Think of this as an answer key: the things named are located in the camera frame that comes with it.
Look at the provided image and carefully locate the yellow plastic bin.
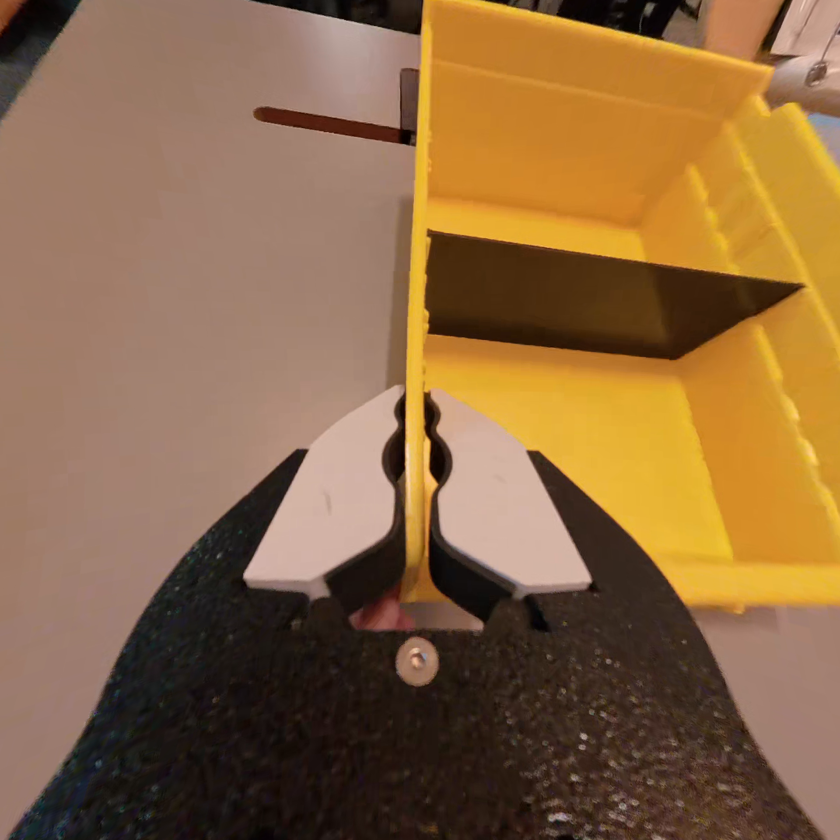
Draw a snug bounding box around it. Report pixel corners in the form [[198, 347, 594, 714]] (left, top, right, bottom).
[[399, 0, 840, 614]]

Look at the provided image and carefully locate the white board stand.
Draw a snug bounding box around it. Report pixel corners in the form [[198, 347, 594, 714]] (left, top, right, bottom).
[[764, 52, 840, 119]]

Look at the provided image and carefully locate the black divider plate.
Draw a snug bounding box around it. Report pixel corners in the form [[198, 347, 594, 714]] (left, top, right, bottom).
[[425, 231, 805, 361]]

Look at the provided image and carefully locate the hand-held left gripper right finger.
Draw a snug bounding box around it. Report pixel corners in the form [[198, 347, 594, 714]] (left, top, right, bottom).
[[425, 388, 593, 623]]

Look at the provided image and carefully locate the grey desk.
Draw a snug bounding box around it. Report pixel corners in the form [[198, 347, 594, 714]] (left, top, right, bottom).
[[0, 0, 840, 840]]

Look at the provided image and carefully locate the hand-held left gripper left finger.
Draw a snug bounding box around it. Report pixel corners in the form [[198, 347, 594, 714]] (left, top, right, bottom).
[[243, 385, 406, 613]]

